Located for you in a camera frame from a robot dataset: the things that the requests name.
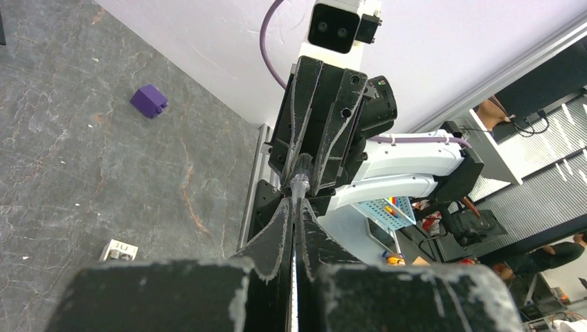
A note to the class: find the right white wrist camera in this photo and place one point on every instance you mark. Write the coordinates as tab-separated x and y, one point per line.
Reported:
339	30

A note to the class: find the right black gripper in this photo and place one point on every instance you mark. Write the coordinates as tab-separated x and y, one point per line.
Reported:
318	116

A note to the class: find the light blue perforated basket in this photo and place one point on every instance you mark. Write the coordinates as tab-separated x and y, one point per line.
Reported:
393	213

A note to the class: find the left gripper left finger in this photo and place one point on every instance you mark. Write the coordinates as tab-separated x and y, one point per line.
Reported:
249	291

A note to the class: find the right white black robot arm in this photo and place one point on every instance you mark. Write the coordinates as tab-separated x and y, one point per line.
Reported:
437	166

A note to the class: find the purple cube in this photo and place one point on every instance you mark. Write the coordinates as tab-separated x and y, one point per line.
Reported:
149	101

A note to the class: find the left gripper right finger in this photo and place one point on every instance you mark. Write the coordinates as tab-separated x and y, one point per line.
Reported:
337	292

